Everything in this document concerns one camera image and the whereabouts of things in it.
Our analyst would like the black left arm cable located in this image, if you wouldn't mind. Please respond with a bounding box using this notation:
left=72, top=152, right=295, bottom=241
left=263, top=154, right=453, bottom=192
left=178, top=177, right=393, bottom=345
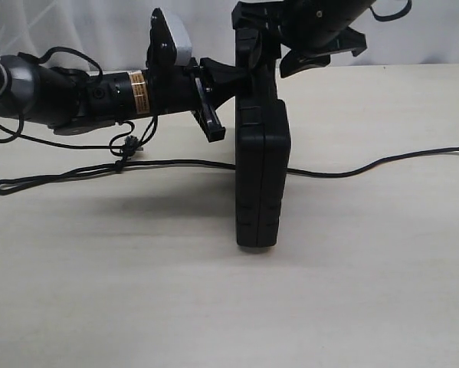
left=0, top=28, right=159, bottom=156

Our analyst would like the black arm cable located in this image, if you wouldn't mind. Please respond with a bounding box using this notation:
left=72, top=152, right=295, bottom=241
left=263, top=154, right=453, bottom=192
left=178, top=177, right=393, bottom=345
left=370, top=0, right=414, bottom=22
left=0, top=28, right=159, bottom=156

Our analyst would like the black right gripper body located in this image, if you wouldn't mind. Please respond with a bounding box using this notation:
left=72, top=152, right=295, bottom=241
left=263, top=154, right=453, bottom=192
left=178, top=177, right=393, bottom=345
left=231, top=0, right=367, bottom=57

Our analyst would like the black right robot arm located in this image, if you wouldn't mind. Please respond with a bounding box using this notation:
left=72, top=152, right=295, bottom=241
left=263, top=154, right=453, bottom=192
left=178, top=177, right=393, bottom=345
left=231, top=0, right=374, bottom=78

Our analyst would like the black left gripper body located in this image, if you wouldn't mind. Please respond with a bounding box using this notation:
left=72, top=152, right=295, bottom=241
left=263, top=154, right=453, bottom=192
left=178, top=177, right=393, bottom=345
left=184, top=57, right=226, bottom=143

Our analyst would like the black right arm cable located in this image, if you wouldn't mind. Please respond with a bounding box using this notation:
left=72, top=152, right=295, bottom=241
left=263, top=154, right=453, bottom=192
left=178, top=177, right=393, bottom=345
left=370, top=0, right=414, bottom=22

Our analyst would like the black plastic carrying case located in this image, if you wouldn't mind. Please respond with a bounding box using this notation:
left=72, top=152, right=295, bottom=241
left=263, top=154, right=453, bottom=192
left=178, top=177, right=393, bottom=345
left=233, top=28, right=292, bottom=251

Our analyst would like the black cord with loop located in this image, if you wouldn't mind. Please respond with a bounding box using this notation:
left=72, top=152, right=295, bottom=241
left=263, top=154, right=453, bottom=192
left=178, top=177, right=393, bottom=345
left=0, top=136, right=459, bottom=193

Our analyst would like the white backdrop curtain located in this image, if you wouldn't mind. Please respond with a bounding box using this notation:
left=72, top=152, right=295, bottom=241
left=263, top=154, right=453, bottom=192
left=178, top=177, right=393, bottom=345
left=0, top=1, right=459, bottom=71

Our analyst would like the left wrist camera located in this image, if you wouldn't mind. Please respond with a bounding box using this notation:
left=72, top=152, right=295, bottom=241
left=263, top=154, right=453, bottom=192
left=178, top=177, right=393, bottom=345
left=146, top=8, right=192, bottom=67

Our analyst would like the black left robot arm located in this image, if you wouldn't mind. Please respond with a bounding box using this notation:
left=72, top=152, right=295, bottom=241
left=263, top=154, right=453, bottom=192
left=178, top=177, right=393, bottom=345
left=0, top=55, right=249, bottom=141

